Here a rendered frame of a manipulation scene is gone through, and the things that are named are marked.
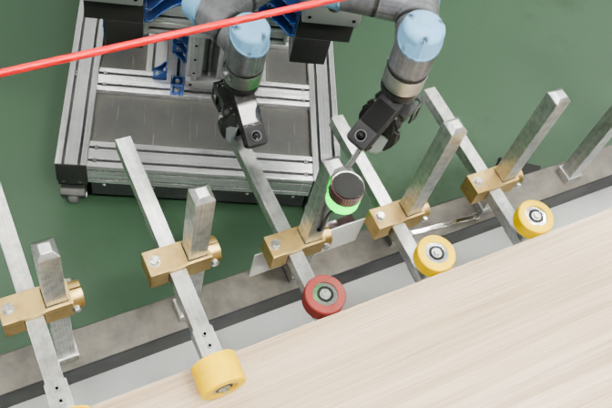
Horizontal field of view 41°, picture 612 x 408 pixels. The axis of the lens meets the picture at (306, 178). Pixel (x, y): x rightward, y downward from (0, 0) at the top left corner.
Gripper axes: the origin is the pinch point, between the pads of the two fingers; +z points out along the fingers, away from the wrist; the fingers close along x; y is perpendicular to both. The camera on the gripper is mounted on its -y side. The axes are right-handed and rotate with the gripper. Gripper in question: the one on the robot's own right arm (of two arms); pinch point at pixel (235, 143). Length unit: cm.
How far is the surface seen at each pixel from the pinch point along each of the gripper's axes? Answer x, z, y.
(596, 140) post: -78, -5, -29
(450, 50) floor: -127, 83, 63
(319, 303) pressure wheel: 2.1, -8.7, -43.0
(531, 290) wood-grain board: -40, -8, -56
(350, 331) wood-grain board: -1, -8, -50
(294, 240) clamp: -0.5, -4.9, -28.1
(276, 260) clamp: 4.2, -3.7, -30.1
